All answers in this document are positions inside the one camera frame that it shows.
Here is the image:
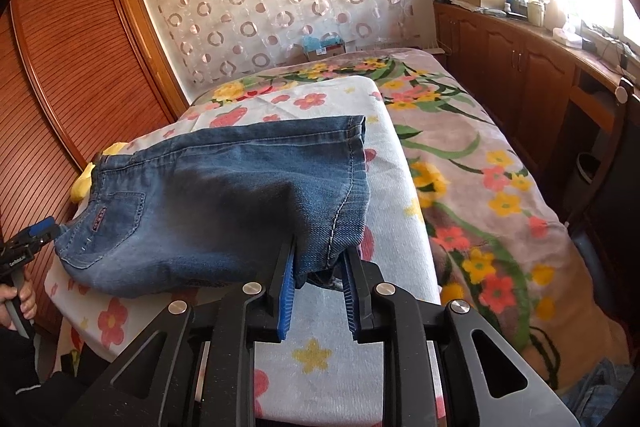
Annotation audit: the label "blue denim jeans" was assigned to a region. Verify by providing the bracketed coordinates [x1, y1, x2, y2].
[54, 115, 370, 298]

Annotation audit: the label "white jar on sideboard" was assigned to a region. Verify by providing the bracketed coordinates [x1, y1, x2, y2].
[527, 0, 544, 27]

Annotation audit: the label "white floral towel blanket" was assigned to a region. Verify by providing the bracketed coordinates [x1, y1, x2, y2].
[44, 76, 438, 426]

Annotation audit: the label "person's left hand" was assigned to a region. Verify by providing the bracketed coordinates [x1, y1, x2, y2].
[0, 278, 39, 333]

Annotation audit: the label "pink floral bedspread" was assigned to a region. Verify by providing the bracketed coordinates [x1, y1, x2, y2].
[194, 48, 630, 389]

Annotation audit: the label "wooden sideboard cabinet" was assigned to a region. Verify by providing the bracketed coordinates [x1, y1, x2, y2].
[433, 2, 622, 212]

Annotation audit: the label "wooden louvered wardrobe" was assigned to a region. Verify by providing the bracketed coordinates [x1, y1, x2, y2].
[0, 0, 190, 338]

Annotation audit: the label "cardboard box with blue items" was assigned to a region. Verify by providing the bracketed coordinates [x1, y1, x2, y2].
[303, 35, 346, 62]

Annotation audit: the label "yellow pikachu plush toy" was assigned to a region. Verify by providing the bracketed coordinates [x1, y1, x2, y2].
[69, 141, 129, 205]

